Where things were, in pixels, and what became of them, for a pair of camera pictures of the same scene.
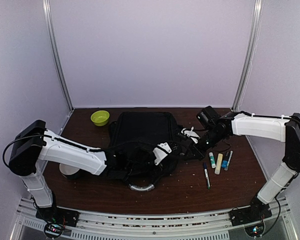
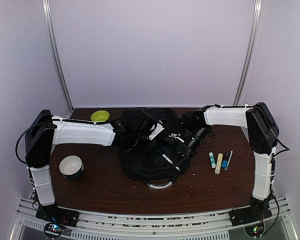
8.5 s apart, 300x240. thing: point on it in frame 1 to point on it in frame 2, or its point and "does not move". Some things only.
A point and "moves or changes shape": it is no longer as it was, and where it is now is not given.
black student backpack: x=132 y=137 moves or changes shape
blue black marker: x=225 y=159 does not move
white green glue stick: x=212 y=159 does not move
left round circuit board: x=53 y=229 does not move
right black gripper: x=199 y=153 to x=184 y=151
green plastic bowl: x=100 y=118 does not move
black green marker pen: x=205 y=165 to x=165 y=156
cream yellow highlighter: x=218 y=163 does not move
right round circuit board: x=255 y=230 does not move
